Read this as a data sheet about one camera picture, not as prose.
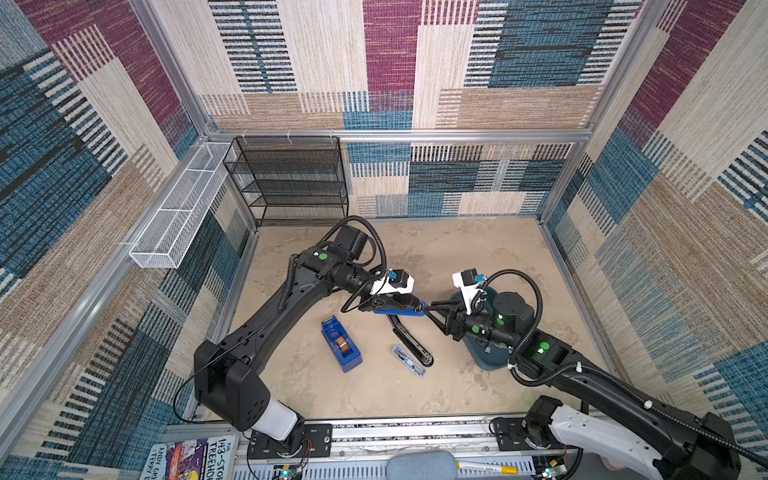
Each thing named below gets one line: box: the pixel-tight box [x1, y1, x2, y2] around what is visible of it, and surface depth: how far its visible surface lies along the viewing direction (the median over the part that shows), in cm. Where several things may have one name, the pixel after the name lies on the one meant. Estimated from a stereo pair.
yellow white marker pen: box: [456, 461, 519, 475], surface depth 71 cm
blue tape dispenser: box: [321, 315, 363, 373], surface depth 84 cm
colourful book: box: [139, 434, 240, 480], surface depth 71 cm
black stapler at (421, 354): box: [392, 324, 435, 367], surface depth 89 cm
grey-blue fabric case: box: [385, 451, 458, 480], surface depth 69 cm
